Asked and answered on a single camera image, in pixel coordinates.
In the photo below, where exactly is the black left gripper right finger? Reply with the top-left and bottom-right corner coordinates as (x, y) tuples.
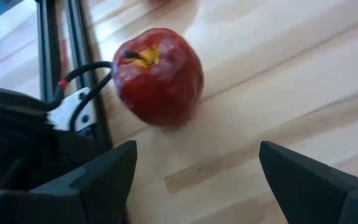
(259, 140), (358, 224)

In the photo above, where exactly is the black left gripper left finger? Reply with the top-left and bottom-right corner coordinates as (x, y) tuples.
(0, 139), (138, 224)

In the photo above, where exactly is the red apple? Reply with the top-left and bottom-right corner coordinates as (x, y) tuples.
(112, 27), (204, 127)

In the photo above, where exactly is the silver mounting bracket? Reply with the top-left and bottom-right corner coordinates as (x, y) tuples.
(47, 86), (98, 134)

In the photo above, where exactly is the black cable red band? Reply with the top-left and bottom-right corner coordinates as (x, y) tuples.
(53, 61), (114, 103)

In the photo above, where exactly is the black aluminium table frame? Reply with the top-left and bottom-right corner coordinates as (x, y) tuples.
(35, 0), (115, 150)

